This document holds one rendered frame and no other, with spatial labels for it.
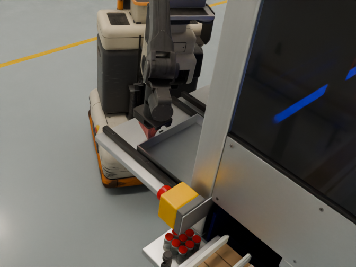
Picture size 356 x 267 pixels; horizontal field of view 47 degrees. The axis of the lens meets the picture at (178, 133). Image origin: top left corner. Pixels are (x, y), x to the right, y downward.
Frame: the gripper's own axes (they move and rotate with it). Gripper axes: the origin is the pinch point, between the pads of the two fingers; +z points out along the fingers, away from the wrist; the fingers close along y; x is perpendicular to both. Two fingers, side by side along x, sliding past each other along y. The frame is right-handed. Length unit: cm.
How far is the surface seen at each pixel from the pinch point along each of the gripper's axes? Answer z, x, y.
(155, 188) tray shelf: 2.4, -10.4, 14.8
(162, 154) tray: 2.5, 0.1, 6.1
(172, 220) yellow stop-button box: -9.4, -20.8, 31.1
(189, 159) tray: 2.4, 5.1, 12.3
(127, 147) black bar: 0.8, -7.7, -1.1
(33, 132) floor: 95, 18, -121
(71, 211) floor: 93, 3, -54
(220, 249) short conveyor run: -3.6, -14.0, 40.8
